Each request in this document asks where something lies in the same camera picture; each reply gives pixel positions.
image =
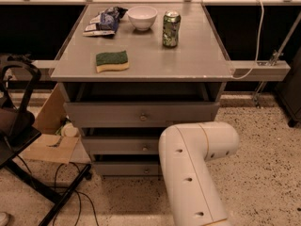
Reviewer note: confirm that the grey bottom drawer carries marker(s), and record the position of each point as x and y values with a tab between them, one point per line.
127	168

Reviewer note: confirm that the grey drawer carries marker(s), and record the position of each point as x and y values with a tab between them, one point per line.
127	168
138	114
121	145

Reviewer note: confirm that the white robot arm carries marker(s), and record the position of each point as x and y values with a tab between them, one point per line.
184	150

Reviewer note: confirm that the grey drawer cabinet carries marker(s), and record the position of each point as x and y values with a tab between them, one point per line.
194	71

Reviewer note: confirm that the grey middle drawer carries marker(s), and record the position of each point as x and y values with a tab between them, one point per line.
121	145

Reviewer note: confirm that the grey top drawer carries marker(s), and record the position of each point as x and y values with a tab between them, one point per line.
138	114

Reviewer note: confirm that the green yellow sponge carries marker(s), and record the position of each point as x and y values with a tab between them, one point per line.
112	61

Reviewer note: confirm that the green soda can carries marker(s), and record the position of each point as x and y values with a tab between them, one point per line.
171	27

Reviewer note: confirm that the white round container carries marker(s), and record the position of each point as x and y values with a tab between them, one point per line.
69	130

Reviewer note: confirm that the white bowl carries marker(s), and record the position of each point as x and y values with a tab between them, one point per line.
142	17

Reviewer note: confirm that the blue white snack bag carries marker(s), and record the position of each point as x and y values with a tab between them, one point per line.
106	23

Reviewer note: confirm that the brown cardboard sheet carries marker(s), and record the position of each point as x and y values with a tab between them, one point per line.
51	146

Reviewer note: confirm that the metal diagonal brace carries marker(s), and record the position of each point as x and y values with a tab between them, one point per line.
273	60

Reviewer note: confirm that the black cart at right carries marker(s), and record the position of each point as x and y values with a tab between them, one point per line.
289	91

